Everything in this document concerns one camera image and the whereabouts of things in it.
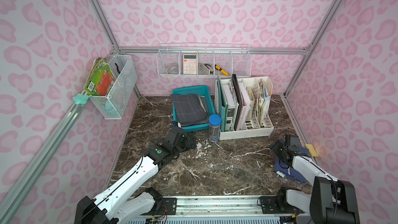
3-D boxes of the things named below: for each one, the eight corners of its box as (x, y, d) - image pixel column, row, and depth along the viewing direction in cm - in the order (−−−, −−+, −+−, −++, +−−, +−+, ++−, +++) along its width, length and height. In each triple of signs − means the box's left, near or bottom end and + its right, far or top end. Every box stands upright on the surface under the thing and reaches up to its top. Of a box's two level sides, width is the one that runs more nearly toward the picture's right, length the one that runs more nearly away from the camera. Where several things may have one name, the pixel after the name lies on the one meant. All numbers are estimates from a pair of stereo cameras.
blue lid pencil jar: (208, 142, 96) (209, 124, 81) (208, 133, 101) (209, 114, 85) (219, 142, 96) (221, 124, 81) (218, 133, 101) (221, 114, 85)
